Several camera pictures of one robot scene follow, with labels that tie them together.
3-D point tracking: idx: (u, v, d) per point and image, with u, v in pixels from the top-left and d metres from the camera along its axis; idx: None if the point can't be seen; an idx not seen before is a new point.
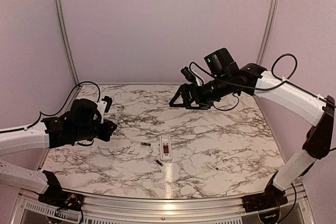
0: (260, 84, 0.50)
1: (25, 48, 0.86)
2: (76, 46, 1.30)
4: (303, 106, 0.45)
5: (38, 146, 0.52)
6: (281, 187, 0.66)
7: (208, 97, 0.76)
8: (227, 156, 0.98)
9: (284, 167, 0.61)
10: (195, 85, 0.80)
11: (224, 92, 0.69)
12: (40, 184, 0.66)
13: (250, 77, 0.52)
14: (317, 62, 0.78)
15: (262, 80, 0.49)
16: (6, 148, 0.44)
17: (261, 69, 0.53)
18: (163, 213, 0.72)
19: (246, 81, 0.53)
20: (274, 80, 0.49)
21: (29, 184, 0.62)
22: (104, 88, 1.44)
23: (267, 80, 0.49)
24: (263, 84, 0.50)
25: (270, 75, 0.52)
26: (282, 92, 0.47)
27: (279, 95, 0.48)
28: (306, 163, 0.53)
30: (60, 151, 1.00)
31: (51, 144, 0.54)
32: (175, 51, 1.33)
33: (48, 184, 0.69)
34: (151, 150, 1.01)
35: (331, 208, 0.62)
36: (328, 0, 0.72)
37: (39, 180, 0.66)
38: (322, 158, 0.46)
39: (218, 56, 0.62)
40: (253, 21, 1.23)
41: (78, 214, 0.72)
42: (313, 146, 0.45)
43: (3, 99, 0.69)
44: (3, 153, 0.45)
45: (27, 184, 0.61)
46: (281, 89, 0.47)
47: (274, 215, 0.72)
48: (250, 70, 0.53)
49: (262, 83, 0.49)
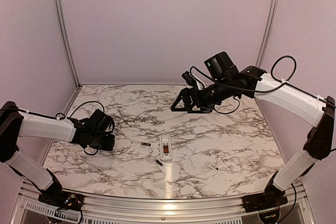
0: (259, 87, 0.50)
1: (25, 48, 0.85)
2: (76, 46, 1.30)
4: (302, 107, 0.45)
5: (63, 137, 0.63)
6: (281, 187, 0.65)
7: (208, 100, 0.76)
8: (227, 156, 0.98)
9: (284, 167, 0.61)
10: (196, 89, 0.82)
11: (223, 97, 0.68)
12: (44, 179, 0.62)
13: (249, 81, 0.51)
14: (317, 62, 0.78)
15: (262, 82, 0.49)
16: (45, 130, 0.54)
17: (261, 72, 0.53)
18: (163, 213, 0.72)
19: (246, 84, 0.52)
20: (274, 82, 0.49)
21: (34, 176, 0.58)
22: (104, 88, 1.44)
23: (267, 82, 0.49)
24: (263, 86, 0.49)
25: (270, 77, 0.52)
26: (282, 94, 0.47)
27: (279, 97, 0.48)
28: (306, 163, 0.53)
30: (60, 151, 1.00)
31: (72, 137, 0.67)
32: (175, 51, 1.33)
33: (52, 180, 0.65)
34: (151, 150, 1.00)
35: (330, 208, 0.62)
36: (328, 0, 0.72)
37: (45, 173, 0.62)
38: (323, 158, 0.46)
39: (217, 60, 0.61)
40: (253, 21, 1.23)
41: (78, 214, 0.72)
42: (314, 147, 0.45)
43: (3, 99, 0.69)
44: (41, 135, 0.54)
45: (33, 174, 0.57)
46: (281, 91, 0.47)
47: (274, 215, 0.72)
48: (250, 73, 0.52)
49: (262, 85, 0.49)
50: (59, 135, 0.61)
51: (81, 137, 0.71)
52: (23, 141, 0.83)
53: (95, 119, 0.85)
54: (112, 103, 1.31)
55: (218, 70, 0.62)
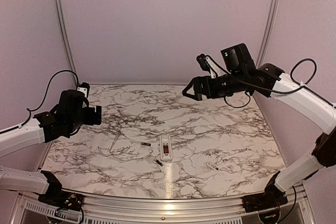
0: (276, 87, 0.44)
1: (25, 48, 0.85)
2: (76, 46, 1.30)
4: (319, 114, 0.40)
5: (34, 142, 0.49)
6: (282, 188, 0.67)
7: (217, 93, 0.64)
8: (227, 156, 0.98)
9: (289, 169, 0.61)
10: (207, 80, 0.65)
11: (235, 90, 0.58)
12: (40, 184, 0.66)
13: (267, 78, 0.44)
14: (317, 61, 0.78)
15: (281, 82, 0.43)
16: (4, 149, 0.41)
17: (277, 71, 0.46)
18: (164, 213, 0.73)
19: (264, 81, 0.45)
20: (293, 83, 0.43)
21: (30, 185, 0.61)
22: (104, 88, 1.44)
23: (285, 83, 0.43)
24: (281, 87, 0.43)
25: (288, 79, 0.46)
26: (301, 98, 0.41)
27: (296, 100, 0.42)
28: (310, 167, 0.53)
30: (60, 151, 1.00)
31: (46, 138, 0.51)
32: (175, 51, 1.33)
33: (48, 183, 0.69)
34: (151, 150, 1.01)
35: (331, 208, 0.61)
36: (327, 1, 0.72)
37: (39, 179, 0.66)
38: (328, 166, 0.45)
39: (237, 50, 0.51)
40: (253, 22, 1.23)
41: (78, 214, 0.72)
42: (324, 155, 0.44)
43: (4, 98, 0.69)
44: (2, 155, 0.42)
45: (29, 184, 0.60)
46: (300, 94, 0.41)
47: (274, 215, 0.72)
48: (268, 70, 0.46)
49: (280, 85, 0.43)
50: (25, 142, 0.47)
51: (54, 131, 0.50)
52: (7, 160, 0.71)
53: (63, 105, 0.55)
54: (112, 103, 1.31)
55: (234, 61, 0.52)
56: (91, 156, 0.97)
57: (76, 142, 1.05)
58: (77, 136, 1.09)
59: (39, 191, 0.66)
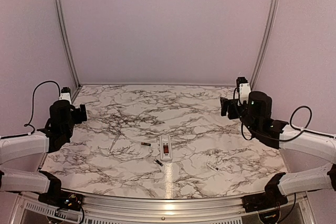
0: (281, 137, 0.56)
1: (24, 48, 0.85)
2: (76, 46, 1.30)
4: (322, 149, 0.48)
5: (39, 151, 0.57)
6: (283, 190, 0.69)
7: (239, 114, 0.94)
8: (227, 156, 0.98)
9: (300, 179, 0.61)
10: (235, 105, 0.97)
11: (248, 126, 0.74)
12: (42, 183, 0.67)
13: (273, 135, 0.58)
14: (317, 62, 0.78)
15: (283, 134, 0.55)
16: (18, 152, 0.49)
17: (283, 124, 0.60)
18: (163, 213, 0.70)
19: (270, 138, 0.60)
20: (293, 131, 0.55)
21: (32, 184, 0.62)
22: (105, 88, 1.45)
23: (287, 132, 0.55)
24: (285, 137, 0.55)
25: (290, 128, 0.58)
26: (301, 141, 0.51)
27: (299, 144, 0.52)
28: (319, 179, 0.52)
30: (60, 151, 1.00)
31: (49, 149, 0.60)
32: (175, 51, 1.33)
33: (49, 180, 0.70)
34: (151, 150, 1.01)
35: (331, 208, 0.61)
36: (327, 1, 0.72)
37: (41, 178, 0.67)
38: None
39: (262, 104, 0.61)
40: (252, 22, 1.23)
41: (79, 214, 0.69)
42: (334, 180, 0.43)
43: (4, 98, 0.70)
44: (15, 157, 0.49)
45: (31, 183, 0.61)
46: (300, 138, 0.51)
47: (274, 215, 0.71)
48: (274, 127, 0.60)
49: (284, 136, 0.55)
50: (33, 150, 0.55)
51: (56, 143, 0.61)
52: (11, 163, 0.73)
53: (60, 119, 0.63)
54: (112, 103, 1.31)
55: (258, 112, 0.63)
56: (91, 156, 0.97)
57: (77, 142, 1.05)
58: (77, 136, 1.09)
59: (39, 191, 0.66)
